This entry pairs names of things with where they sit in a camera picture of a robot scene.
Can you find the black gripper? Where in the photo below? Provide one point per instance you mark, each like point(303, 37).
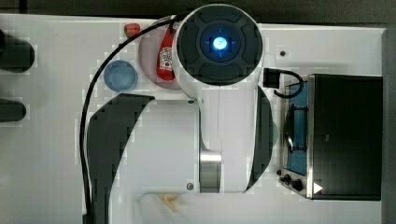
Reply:
point(271, 78)

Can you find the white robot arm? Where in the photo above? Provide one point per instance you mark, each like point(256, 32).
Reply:
point(217, 138)

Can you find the green mug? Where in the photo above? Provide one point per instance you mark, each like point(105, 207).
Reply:
point(275, 133)

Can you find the black toaster oven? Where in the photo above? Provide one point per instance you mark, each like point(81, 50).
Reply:
point(332, 139)

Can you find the red ketchup bottle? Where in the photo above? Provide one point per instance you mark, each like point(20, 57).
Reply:
point(164, 67)

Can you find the pink round plate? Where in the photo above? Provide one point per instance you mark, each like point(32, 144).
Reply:
point(149, 47)

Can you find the red toy strawberry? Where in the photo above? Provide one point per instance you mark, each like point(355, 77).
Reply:
point(131, 29)

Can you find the blue bowl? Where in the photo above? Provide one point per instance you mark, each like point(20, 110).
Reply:
point(120, 76)

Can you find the toy chicken drumstick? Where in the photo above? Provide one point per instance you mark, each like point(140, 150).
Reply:
point(168, 199)

